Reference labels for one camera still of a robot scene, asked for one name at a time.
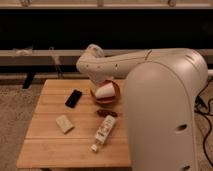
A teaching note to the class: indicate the white plastic bottle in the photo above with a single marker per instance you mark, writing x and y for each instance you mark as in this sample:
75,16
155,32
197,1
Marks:
103,132

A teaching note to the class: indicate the beige sponge block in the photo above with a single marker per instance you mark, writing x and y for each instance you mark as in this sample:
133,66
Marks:
64,123

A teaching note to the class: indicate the red bowl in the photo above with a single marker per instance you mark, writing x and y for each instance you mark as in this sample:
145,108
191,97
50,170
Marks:
105,101

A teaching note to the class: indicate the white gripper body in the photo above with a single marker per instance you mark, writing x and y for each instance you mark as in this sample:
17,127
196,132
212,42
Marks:
105,91

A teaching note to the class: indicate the white rail beam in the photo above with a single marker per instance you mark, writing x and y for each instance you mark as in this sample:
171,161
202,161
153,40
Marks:
38,57

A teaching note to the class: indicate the dark red pepper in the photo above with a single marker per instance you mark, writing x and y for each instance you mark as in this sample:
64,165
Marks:
104,113

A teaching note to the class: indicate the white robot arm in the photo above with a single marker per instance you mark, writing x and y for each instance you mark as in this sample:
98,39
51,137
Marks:
158,99

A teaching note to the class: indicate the black phone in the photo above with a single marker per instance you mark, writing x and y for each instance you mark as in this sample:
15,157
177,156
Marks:
73,98

